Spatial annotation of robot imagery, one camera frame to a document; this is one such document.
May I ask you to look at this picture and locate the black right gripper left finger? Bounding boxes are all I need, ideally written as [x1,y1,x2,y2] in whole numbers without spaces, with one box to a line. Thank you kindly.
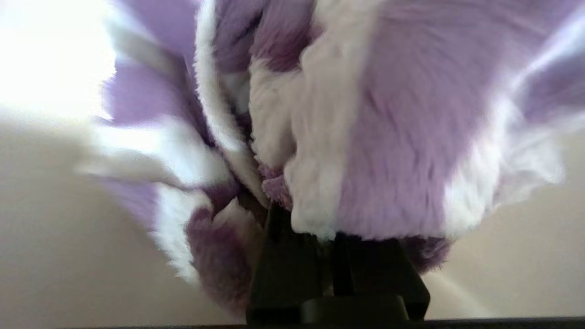
[247,203,335,325]

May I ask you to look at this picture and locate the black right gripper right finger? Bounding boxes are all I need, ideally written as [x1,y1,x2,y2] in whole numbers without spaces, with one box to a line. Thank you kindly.
[331,232,431,320]

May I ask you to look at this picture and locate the purple white striped towel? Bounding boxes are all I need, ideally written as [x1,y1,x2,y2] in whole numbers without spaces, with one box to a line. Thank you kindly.
[75,0,585,316]

